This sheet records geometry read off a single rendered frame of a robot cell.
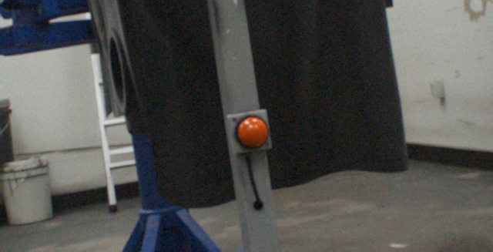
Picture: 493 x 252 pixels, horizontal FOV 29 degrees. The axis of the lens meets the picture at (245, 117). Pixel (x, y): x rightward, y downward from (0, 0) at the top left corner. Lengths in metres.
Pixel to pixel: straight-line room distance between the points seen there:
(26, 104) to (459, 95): 2.63
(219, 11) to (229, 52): 0.05
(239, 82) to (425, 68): 4.53
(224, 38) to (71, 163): 4.94
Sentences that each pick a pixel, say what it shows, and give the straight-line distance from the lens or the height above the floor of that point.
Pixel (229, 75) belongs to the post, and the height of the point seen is 0.72.
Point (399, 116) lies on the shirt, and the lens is 1.59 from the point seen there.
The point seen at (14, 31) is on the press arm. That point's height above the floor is 0.91.
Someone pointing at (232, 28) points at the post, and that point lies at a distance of 1.21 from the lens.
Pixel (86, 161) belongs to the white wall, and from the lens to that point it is 6.13.
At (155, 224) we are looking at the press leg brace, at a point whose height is 0.32.
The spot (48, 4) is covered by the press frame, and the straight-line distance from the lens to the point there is 2.59.
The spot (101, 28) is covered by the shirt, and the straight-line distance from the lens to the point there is 1.78.
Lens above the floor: 0.73
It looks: 3 degrees down
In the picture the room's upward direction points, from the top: 8 degrees counter-clockwise
